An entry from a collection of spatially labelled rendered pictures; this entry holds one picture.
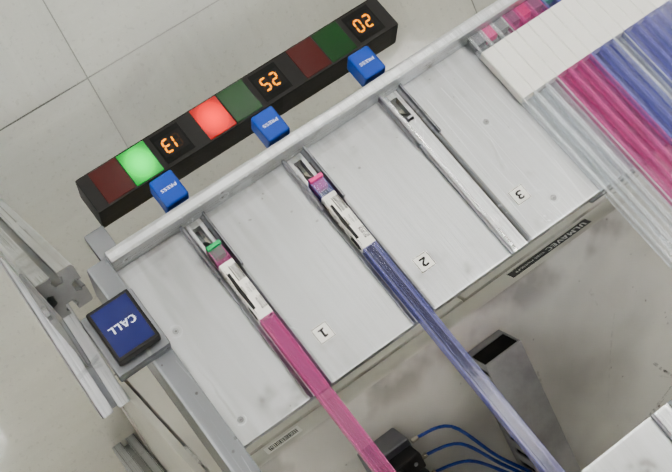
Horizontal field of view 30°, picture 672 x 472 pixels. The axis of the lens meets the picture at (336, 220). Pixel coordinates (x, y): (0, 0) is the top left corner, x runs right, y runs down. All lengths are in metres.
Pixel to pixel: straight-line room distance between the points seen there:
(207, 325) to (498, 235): 0.27
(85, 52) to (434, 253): 0.83
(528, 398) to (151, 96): 0.75
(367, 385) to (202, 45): 0.69
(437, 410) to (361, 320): 0.34
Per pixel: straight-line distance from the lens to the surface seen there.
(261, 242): 1.10
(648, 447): 1.08
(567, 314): 1.46
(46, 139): 1.81
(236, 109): 1.17
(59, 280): 1.18
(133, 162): 1.15
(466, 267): 1.10
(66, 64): 1.80
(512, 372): 1.38
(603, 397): 1.53
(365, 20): 1.22
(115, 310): 1.04
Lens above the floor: 1.74
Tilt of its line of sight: 62 degrees down
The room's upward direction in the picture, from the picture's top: 115 degrees clockwise
